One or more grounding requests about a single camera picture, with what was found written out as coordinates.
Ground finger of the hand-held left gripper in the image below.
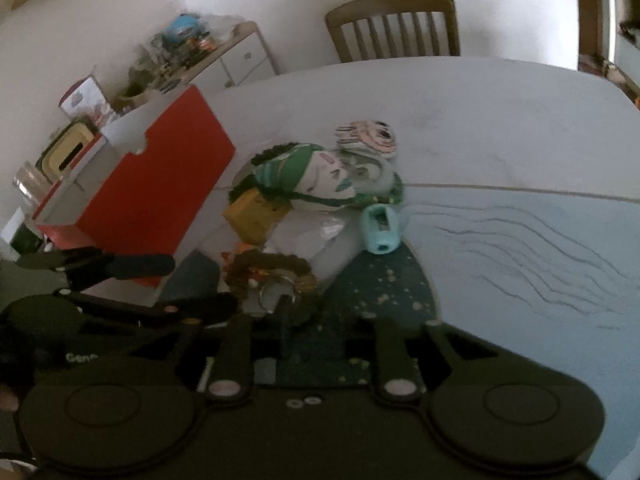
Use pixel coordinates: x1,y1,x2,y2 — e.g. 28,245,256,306
15,247,176,291
55,291,238,329

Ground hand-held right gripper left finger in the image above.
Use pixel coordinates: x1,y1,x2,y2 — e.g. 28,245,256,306
127,307,296,406

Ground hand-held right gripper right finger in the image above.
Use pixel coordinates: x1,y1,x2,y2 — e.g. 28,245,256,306
345,317,501,406

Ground brown braided wreath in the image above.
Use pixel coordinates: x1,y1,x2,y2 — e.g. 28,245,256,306
225,249,318,306

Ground red white storage box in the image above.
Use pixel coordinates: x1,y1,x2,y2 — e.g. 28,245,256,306
32,85,236,291

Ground yellow block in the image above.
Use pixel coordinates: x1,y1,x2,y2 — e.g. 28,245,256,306
222,190,288,243

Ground teal pencil sharpener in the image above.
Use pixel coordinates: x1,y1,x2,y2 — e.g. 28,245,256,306
361,204,401,255

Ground green white painted mask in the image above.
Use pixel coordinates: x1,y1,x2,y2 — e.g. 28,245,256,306
252,142,358,211

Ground dark grey card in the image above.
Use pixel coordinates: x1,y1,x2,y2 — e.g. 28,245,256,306
160,250,221,306

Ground clear plastic bag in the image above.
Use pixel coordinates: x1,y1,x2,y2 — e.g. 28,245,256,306
265,207,366,291

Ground small white box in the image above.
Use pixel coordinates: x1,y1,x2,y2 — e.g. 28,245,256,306
0,207,46,261

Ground yellow tissue box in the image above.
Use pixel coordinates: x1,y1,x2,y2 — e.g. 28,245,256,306
35,122,98,181

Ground glass jar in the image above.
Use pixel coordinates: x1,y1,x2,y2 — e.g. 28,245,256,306
12,160,56,211

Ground red white carton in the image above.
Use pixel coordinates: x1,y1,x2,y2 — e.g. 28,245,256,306
59,76,118,128

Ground pile of small toys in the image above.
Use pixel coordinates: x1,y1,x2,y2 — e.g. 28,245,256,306
127,12,236,106

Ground cartoon face card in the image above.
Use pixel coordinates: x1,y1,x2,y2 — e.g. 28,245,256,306
334,119,399,157

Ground white wooden cabinet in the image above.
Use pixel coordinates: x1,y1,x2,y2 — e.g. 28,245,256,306
185,21,278,93

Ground blue round toy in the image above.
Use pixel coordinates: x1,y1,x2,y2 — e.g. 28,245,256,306
165,12,208,43

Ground brown wooden chair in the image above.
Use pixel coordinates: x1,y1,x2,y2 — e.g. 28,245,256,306
325,0,461,63

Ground brown wooden door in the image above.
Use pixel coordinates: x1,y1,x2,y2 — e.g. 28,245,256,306
572,0,608,71

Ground silver ring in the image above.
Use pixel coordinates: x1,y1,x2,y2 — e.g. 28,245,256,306
257,280,296,313

